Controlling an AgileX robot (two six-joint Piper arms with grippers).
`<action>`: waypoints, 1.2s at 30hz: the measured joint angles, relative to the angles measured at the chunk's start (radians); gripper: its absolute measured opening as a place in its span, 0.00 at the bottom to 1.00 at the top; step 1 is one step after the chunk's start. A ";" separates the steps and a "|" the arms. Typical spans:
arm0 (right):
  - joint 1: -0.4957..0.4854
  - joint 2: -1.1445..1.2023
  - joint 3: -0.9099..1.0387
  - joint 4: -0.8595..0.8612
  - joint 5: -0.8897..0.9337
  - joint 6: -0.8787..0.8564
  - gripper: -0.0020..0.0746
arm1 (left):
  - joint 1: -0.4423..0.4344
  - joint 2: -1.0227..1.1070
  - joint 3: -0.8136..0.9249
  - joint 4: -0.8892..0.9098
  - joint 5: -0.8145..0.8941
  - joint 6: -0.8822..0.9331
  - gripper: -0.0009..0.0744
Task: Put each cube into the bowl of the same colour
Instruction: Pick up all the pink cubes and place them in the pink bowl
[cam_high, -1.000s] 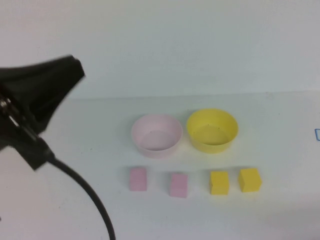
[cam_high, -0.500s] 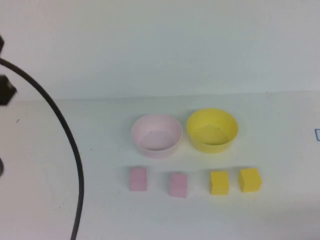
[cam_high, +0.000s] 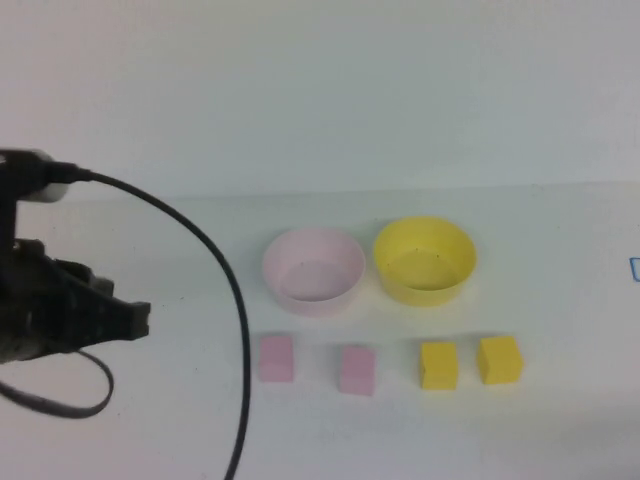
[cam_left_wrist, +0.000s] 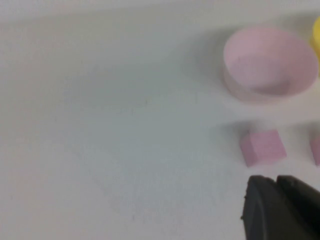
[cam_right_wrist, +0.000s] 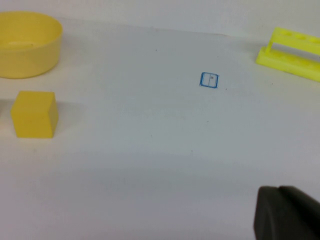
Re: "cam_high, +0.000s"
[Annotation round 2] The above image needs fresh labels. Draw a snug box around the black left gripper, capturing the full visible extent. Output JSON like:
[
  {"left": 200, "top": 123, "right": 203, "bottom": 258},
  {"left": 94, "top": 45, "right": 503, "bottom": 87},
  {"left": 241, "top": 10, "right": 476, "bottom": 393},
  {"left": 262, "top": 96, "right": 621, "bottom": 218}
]
[{"left": 0, "top": 238, "right": 153, "bottom": 364}]

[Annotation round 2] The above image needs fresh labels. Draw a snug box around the pink cube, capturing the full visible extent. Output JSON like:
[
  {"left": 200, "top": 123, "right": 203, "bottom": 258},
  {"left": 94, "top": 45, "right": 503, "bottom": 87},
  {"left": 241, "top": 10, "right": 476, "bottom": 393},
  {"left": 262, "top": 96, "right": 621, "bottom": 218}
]
[
  {"left": 258, "top": 334, "right": 295, "bottom": 384},
  {"left": 337, "top": 343, "right": 376, "bottom": 398}
]

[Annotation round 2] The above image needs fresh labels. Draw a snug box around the yellow cube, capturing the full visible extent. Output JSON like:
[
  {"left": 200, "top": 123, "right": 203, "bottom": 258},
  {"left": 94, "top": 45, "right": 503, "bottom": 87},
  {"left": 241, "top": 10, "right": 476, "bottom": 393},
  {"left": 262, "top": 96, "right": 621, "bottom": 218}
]
[
  {"left": 475, "top": 335, "right": 525, "bottom": 386},
  {"left": 418, "top": 341, "right": 460, "bottom": 391}
]

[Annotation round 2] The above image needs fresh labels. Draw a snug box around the pink plastic bowl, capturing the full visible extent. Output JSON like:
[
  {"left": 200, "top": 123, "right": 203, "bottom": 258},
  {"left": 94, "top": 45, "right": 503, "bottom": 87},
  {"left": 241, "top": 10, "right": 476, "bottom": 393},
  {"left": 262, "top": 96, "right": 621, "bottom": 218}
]
[{"left": 261, "top": 227, "right": 367, "bottom": 318}]

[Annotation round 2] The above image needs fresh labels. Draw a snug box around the yellow plastic bowl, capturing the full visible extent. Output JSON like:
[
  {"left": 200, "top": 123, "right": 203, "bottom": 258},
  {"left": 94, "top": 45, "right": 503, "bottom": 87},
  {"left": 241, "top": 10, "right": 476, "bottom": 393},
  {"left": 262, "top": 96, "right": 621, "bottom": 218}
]
[{"left": 372, "top": 215, "right": 479, "bottom": 308}]

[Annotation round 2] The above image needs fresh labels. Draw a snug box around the looped black left arm cable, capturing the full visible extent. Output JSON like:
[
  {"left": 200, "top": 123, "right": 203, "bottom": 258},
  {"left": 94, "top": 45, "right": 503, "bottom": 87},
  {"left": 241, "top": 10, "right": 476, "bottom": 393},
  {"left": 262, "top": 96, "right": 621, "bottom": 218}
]
[{"left": 0, "top": 348, "right": 116, "bottom": 420}]

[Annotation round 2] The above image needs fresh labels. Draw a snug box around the long black camera cable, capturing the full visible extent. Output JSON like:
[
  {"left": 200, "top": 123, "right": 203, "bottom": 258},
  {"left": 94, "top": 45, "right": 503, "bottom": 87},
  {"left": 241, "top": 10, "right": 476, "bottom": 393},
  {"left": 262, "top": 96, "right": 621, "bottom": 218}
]
[{"left": 47, "top": 162, "right": 252, "bottom": 480}]

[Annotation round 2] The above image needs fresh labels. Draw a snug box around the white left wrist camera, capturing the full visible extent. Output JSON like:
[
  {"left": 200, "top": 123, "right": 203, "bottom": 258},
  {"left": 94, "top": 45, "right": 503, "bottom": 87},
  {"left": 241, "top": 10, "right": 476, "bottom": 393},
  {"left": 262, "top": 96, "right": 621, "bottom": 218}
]
[{"left": 17, "top": 148, "right": 72, "bottom": 204}]

